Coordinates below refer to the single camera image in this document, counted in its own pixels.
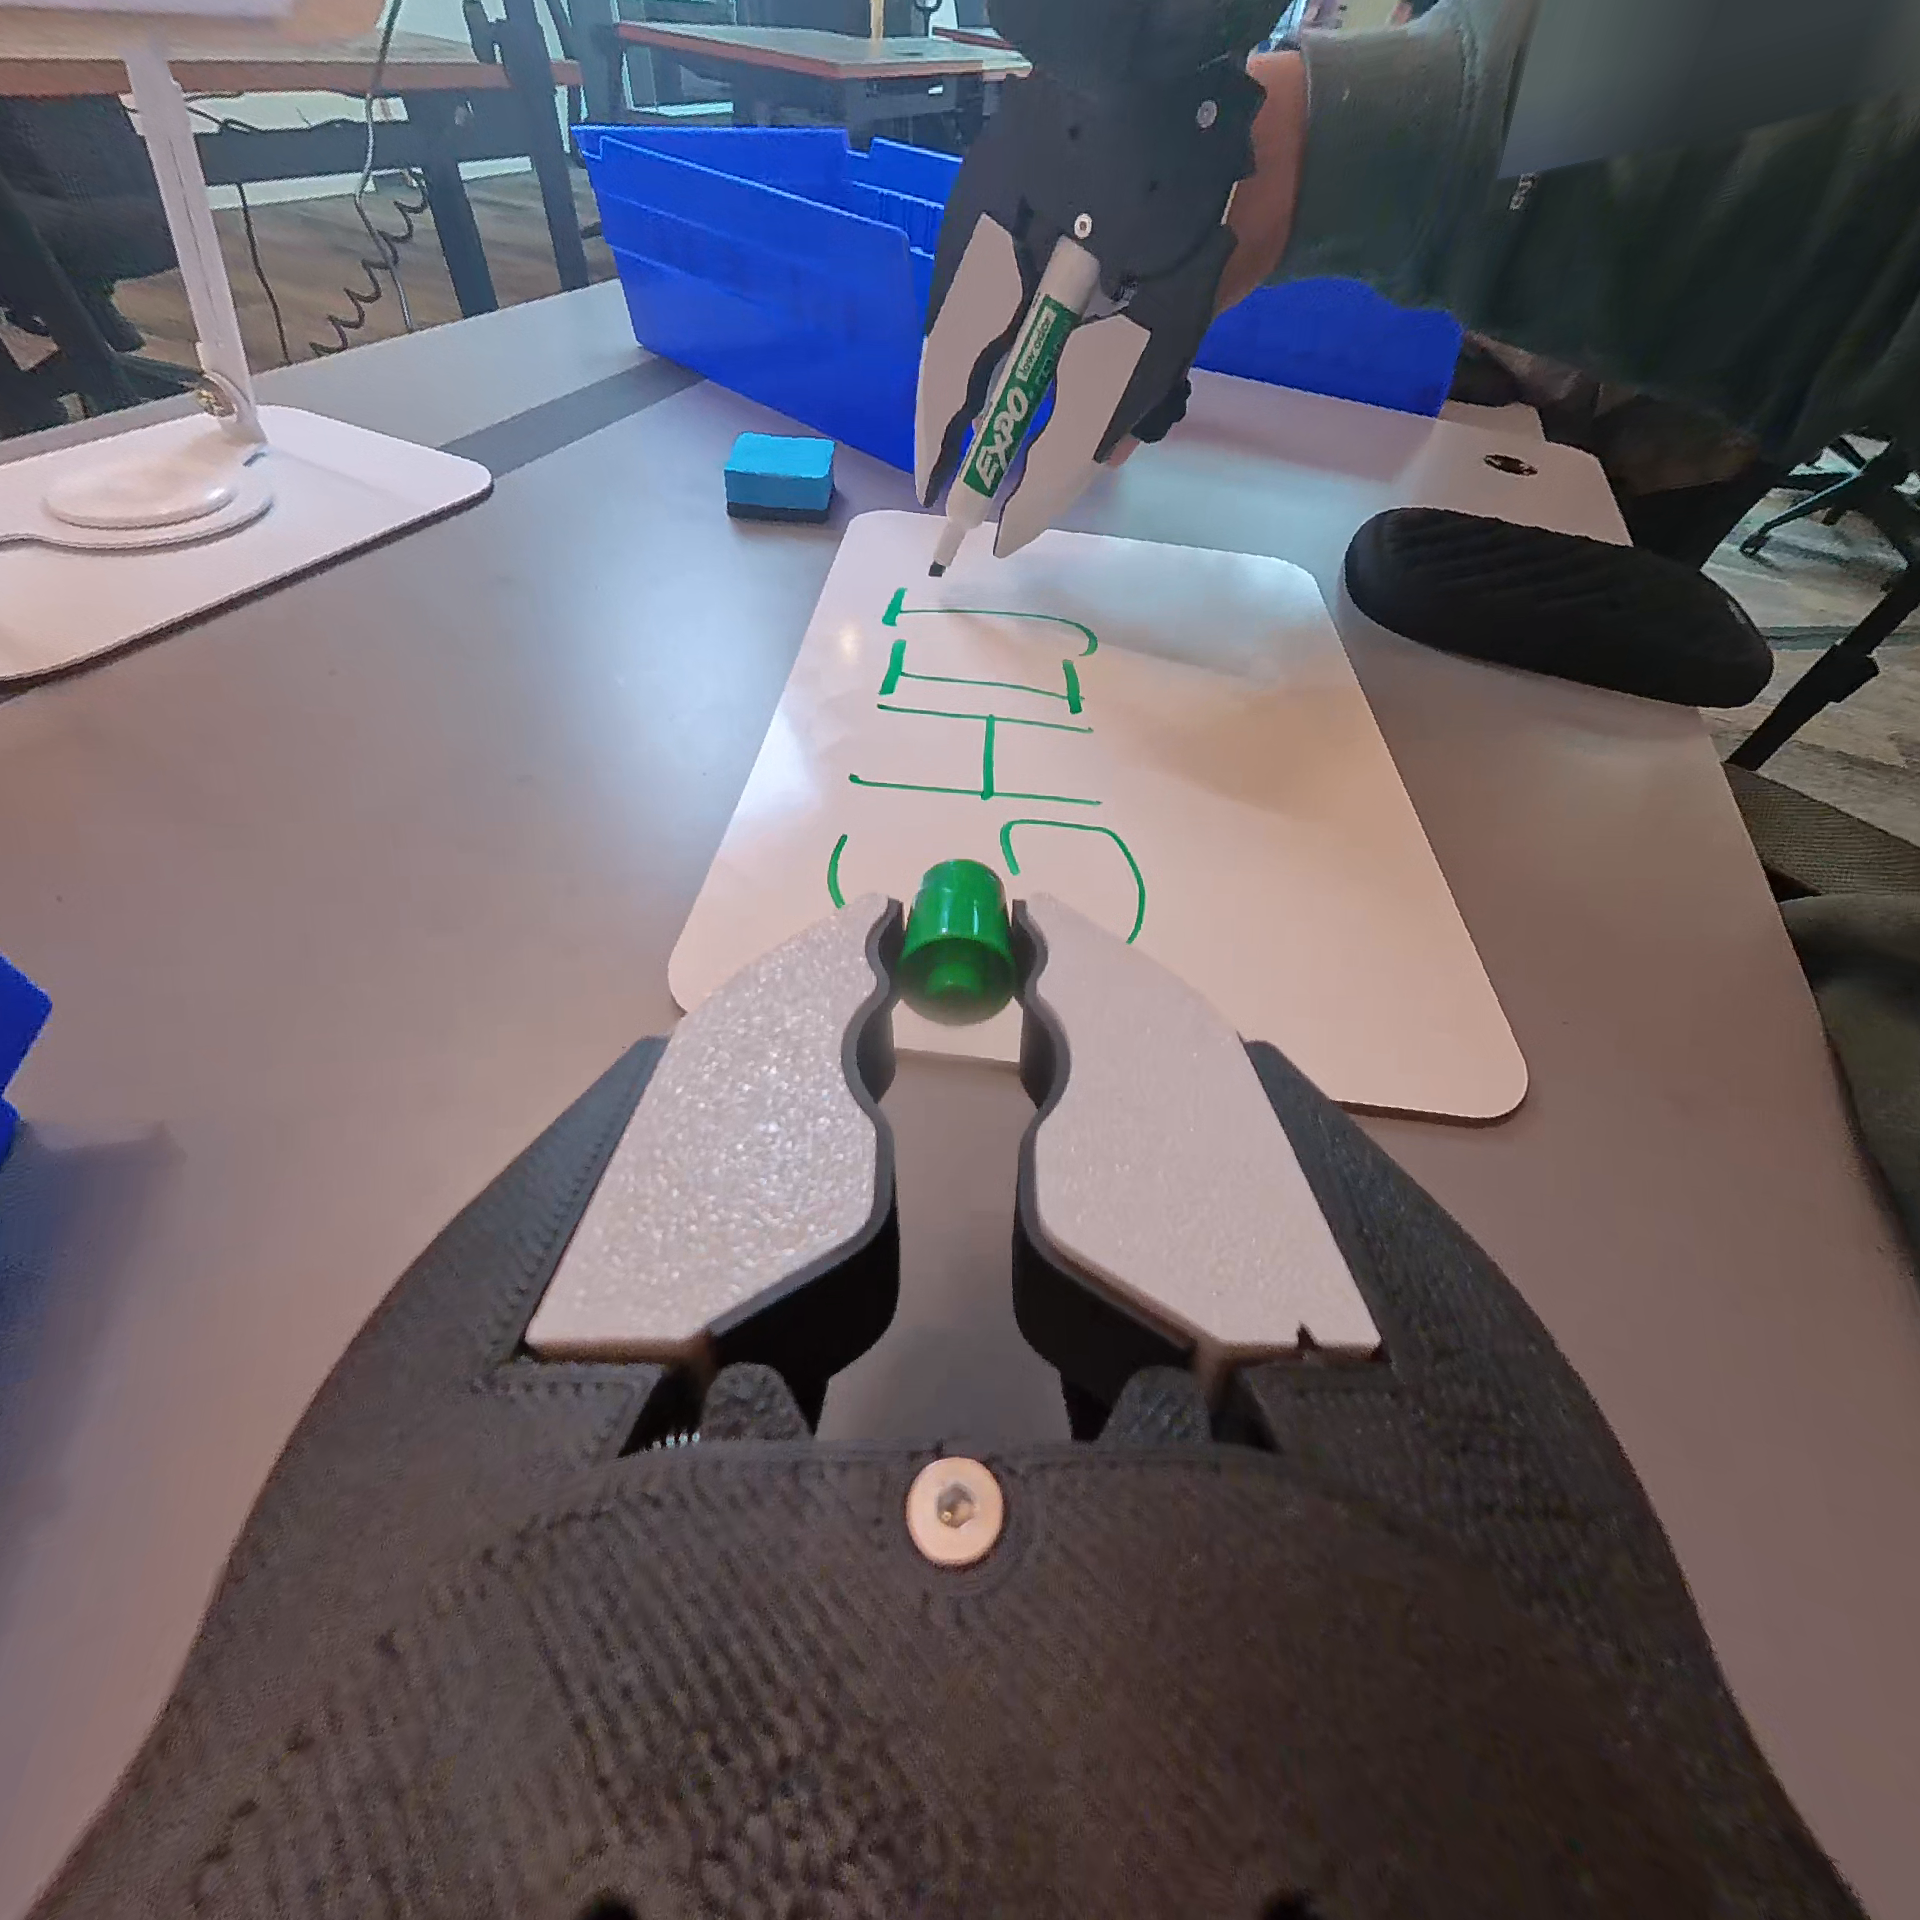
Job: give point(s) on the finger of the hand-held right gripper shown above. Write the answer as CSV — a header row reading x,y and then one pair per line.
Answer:
x,y
967,346
1087,405

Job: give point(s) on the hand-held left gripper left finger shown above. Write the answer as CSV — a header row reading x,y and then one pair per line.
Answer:
x,y
721,1172

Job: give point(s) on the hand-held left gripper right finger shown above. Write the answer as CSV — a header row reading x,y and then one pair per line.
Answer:
x,y
1201,1172

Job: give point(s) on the green dry-erase marker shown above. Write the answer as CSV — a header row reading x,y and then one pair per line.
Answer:
x,y
1020,392

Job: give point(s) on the blue plastic bin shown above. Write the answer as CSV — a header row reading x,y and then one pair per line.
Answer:
x,y
18,1052
1335,346
766,256

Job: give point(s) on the blue whiteboard eraser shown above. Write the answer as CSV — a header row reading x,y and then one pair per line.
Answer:
x,y
777,472

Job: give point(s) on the green marker cap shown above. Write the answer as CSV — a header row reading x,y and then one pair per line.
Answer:
x,y
958,939

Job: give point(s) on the white whiteboard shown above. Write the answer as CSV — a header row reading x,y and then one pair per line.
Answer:
x,y
1260,780

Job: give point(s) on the person's right hand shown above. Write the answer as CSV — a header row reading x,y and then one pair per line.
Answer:
x,y
1284,182

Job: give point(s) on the wooden desk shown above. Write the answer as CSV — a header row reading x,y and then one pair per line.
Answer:
x,y
812,56

